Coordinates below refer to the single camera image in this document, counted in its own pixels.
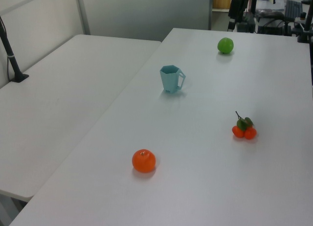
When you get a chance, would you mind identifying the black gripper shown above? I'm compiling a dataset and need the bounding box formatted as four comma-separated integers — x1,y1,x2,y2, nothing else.
227,0,245,32

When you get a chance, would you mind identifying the light blue hexagonal mug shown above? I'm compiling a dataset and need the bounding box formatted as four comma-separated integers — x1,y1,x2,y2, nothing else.
159,65,186,95

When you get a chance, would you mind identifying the black equipment box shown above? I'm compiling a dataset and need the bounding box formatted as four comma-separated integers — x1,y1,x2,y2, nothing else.
236,12,256,33

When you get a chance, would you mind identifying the green apple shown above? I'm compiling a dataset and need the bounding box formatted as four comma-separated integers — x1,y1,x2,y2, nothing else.
217,37,234,55

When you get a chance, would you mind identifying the grey striped chair back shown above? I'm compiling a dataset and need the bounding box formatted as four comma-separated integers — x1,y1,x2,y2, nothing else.
285,0,304,18

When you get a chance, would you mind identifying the small mandarins cluster with leaves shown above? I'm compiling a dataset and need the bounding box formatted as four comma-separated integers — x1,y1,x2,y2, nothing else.
231,111,258,140

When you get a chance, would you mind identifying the large orange mandarin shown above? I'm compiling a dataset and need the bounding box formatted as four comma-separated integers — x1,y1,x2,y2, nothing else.
132,149,157,173

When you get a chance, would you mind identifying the white side table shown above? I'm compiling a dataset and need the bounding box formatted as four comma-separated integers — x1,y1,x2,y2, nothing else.
0,34,162,226

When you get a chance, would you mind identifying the black camera stand pole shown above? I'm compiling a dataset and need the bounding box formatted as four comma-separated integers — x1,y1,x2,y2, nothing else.
296,0,313,44
0,15,30,84

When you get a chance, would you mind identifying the grey partition frame post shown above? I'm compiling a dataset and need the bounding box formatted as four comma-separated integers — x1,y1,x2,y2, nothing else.
75,0,91,36

